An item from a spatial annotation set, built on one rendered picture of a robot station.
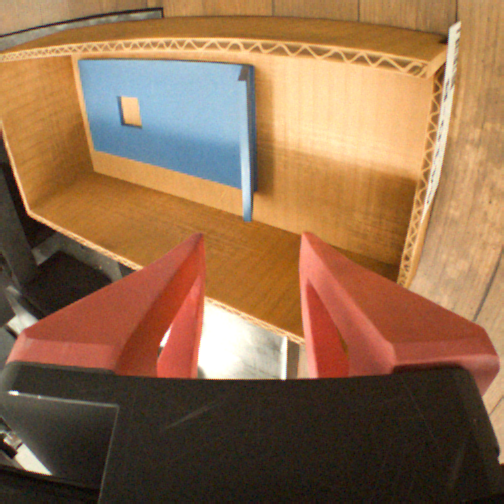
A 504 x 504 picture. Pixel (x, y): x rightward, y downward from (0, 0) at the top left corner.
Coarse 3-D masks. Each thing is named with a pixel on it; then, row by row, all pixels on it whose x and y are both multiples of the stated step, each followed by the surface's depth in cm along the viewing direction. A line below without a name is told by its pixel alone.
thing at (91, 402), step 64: (192, 256) 10; (64, 320) 6; (128, 320) 6; (192, 320) 11; (0, 384) 5; (64, 384) 5; (128, 384) 5; (192, 384) 5; (256, 384) 5; (320, 384) 5; (384, 384) 5; (448, 384) 5; (64, 448) 6; (128, 448) 4; (192, 448) 4; (256, 448) 4; (320, 448) 4; (384, 448) 4; (448, 448) 4
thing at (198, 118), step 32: (96, 64) 23; (128, 64) 22; (160, 64) 21; (192, 64) 20; (224, 64) 19; (96, 96) 25; (128, 96) 24; (160, 96) 22; (192, 96) 21; (224, 96) 20; (96, 128) 27; (128, 128) 25; (160, 128) 24; (192, 128) 22; (224, 128) 21; (160, 160) 25; (192, 160) 24; (224, 160) 22; (256, 160) 21
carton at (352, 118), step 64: (0, 64) 21; (64, 64) 25; (256, 64) 18; (320, 64) 17; (384, 64) 9; (448, 64) 11; (64, 128) 27; (256, 128) 20; (320, 128) 18; (384, 128) 17; (64, 192) 28; (128, 192) 27; (192, 192) 26; (256, 192) 23; (320, 192) 20; (384, 192) 18; (128, 256) 22; (256, 256) 21; (384, 256) 20; (256, 320) 18
